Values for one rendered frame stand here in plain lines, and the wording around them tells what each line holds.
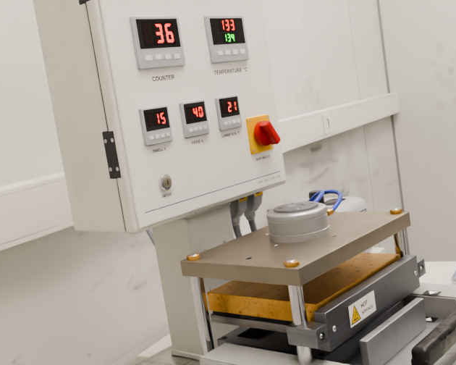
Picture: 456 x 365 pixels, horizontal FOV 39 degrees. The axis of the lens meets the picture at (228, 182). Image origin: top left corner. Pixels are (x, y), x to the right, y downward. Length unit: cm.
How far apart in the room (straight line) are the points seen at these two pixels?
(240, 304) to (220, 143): 24
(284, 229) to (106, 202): 23
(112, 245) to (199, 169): 54
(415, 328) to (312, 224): 18
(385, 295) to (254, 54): 41
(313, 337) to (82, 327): 71
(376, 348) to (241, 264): 18
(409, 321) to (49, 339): 69
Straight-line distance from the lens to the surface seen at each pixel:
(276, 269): 72
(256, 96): 101
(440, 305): 92
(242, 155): 97
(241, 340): 85
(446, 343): 78
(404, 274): 89
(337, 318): 75
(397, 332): 82
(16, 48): 127
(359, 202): 192
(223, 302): 84
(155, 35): 86
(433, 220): 338
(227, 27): 97
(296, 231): 82
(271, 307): 79
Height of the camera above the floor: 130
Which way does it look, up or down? 7 degrees down
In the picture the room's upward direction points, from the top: 9 degrees counter-clockwise
